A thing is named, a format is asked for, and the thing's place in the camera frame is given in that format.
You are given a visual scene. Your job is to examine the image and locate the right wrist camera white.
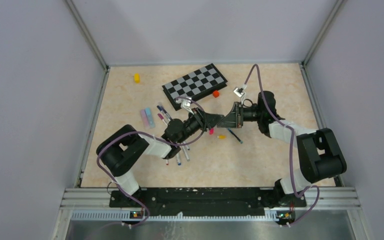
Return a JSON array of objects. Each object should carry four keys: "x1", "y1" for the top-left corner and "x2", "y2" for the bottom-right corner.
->
[{"x1": 233, "y1": 84, "x2": 247, "y2": 98}]

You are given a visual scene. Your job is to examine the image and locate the white marker with pink band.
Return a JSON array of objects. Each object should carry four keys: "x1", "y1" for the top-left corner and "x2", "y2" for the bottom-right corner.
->
[{"x1": 157, "y1": 113, "x2": 168, "y2": 126}]

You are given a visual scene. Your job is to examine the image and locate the aluminium frame rail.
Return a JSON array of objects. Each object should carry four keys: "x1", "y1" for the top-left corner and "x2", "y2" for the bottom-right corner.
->
[{"x1": 52, "y1": 187, "x2": 374, "y2": 240}]

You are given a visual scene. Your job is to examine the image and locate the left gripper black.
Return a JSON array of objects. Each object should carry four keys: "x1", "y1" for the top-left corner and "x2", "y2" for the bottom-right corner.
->
[{"x1": 177, "y1": 107, "x2": 225, "y2": 144}]

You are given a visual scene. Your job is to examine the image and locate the light blue eraser block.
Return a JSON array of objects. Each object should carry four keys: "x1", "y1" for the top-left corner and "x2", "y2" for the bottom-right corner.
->
[{"x1": 145, "y1": 107, "x2": 155, "y2": 129}]

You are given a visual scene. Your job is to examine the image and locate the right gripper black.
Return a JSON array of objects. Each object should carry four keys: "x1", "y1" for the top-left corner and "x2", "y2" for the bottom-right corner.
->
[{"x1": 217, "y1": 102, "x2": 263, "y2": 129}]

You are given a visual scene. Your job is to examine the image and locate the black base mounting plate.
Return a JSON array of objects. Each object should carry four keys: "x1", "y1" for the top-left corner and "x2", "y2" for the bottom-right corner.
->
[{"x1": 109, "y1": 187, "x2": 307, "y2": 217}]

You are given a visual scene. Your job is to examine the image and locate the purple whiteboard marker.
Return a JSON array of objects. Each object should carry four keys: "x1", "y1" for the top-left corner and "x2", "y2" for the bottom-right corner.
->
[{"x1": 156, "y1": 104, "x2": 173, "y2": 122}]

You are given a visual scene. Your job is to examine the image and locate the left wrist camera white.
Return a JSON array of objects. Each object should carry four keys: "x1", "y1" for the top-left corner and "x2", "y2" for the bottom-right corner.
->
[{"x1": 176, "y1": 96, "x2": 194, "y2": 114}]

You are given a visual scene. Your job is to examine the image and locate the blue gel pen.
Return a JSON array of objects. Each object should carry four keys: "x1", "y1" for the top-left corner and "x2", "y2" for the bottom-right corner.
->
[{"x1": 227, "y1": 128, "x2": 243, "y2": 144}]

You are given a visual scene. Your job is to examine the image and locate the white marker grey cap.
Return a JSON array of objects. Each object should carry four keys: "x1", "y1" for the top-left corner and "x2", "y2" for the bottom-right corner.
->
[{"x1": 182, "y1": 145, "x2": 191, "y2": 162}]

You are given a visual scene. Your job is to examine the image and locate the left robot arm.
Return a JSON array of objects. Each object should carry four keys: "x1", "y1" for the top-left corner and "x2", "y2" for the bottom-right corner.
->
[{"x1": 96, "y1": 107, "x2": 225, "y2": 207}]

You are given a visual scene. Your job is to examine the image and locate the orange red cube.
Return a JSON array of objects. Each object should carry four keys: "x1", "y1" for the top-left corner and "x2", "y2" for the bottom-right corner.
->
[{"x1": 212, "y1": 90, "x2": 220, "y2": 98}]

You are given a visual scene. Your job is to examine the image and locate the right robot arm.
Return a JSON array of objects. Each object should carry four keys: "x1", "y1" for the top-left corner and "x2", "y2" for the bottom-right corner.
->
[{"x1": 217, "y1": 87, "x2": 347, "y2": 206}]

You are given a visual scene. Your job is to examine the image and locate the yellow block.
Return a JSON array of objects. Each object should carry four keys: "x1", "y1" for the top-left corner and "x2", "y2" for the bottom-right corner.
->
[{"x1": 133, "y1": 73, "x2": 141, "y2": 84}]

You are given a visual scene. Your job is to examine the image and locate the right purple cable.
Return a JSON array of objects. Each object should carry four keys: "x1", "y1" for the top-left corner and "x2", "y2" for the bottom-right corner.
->
[{"x1": 244, "y1": 63, "x2": 321, "y2": 228}]

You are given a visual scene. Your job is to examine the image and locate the white marker blue cap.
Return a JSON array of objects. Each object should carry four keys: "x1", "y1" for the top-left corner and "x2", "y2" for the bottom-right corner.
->
[{"x1": 176, "y1": 153, "x2": 182, "y2": 166}]

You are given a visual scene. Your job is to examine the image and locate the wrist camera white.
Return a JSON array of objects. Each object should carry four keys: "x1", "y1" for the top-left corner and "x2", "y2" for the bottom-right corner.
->
[
  {"x1": 176, "y1": 96, "x2": 194, "y2": 114},
  {"x1": 233, "y1": 84, "x2": 247, "y2": 98}
]

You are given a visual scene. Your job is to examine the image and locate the black and grey chessboard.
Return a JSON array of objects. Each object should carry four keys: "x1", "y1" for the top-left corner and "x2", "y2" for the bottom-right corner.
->
[{"x1": 162, "y1": 63, "x2": 228, "y2": 111}]

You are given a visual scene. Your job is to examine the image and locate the pink eraser block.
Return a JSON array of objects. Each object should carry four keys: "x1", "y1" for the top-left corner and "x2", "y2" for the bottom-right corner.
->
[{"x1": 140, "y1": 109, "x2": 150, "y2": 129}]

